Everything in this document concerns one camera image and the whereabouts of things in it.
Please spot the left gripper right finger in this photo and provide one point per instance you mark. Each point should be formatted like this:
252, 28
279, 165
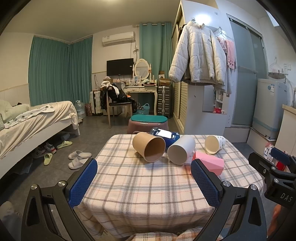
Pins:
249, 222

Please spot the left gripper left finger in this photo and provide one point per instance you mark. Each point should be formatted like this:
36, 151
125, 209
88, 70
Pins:
38, 222

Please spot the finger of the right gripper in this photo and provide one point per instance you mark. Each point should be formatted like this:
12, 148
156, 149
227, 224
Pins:
282, 157
268, 170

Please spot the white floral paper cup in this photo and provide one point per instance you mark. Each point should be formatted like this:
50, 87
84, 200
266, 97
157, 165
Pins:
214, 144

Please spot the pink faceted cup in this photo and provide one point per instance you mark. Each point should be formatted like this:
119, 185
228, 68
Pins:
211, 162

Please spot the white plastic cup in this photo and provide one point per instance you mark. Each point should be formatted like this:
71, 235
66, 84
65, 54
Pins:
180, 151

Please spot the brown paper cup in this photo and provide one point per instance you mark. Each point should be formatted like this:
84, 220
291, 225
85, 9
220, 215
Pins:
150, 147

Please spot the person's right hand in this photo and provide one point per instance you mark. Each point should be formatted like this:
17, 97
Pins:
274, 221

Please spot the white slipper near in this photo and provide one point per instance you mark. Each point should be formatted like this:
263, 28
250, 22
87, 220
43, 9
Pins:
77, 163

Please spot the white slipper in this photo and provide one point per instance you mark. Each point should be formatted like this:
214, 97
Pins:
77, 163
79, 154

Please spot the white washing machine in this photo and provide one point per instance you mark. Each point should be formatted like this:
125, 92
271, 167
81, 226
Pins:
271, 95

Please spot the green slipper left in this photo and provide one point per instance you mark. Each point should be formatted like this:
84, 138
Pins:
47, 158

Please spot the green slipper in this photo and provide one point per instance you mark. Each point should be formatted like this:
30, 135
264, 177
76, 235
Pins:
64, 144
47, 158

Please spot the white slipper far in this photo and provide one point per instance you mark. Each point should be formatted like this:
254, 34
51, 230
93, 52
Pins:
79, 154

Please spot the grey sneaker under bed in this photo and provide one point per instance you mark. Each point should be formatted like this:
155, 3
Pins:
41, 151

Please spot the green slipper right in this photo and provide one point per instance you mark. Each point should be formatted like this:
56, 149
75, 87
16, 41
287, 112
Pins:
64, 144

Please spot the plaid tablecloth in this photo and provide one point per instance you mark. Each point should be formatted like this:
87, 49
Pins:
129, 195

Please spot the white wardrobe cabinet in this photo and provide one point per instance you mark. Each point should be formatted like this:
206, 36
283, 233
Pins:
197, 121

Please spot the bed with beige sheet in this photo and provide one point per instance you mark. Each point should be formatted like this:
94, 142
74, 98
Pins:
19, 140

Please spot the glass bathroom door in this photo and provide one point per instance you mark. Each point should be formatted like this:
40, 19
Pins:
250, 65

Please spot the clear water jug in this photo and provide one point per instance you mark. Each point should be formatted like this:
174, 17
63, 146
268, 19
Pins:
80, 108

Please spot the pink hanging garment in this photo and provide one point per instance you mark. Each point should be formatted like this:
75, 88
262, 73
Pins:
229, 49

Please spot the dark metal suitcase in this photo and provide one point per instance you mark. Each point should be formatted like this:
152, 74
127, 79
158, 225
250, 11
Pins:
164, 101

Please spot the teal cushioned stool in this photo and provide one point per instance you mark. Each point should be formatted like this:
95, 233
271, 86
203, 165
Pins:
144, 123

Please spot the white checkered suitcase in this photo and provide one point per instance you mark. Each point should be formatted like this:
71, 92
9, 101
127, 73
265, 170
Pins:
95, 103

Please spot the white puffer jacket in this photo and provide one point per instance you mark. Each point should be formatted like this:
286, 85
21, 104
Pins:
199, 58

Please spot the teal plastic basket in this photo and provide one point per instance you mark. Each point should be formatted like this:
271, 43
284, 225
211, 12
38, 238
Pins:
143, 109

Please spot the wooden chair with clothes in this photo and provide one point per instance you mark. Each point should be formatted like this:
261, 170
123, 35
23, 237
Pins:
111, 96

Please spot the white dressing table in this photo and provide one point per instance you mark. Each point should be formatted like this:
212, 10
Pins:
144, 89

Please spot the teal curtain left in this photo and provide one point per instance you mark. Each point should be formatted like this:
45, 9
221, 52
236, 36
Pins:
59, 71

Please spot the teal curtain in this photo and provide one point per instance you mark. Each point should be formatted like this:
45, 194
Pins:
59, 71
155, 46

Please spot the oval vanity mirror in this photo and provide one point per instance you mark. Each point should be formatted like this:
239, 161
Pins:
141, 68

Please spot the teal curtain middle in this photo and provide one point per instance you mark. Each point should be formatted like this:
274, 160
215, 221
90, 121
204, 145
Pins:
155, 46

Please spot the black television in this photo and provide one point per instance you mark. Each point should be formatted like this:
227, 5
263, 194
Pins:
119, 67

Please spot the white air conditioner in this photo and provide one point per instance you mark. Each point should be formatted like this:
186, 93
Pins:
127, 37

